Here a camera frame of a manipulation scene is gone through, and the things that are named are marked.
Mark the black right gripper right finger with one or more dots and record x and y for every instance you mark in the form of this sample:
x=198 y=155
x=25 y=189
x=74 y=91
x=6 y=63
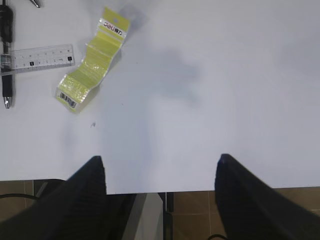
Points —
x=250 y=210

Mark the black pen on ruler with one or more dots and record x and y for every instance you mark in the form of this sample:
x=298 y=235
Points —
x=6 y=63

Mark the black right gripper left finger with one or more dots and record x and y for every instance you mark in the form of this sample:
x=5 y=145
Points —
x=73 y=211

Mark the yellow waste paper package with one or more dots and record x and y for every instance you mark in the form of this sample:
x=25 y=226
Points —
x=108 y=40

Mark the black pen upper middle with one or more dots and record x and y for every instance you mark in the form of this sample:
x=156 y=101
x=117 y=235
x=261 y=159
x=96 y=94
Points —
x=36 y=3

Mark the clear plastic ruler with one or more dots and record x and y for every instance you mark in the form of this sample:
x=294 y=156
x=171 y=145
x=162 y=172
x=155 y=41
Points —
x=43 y=58

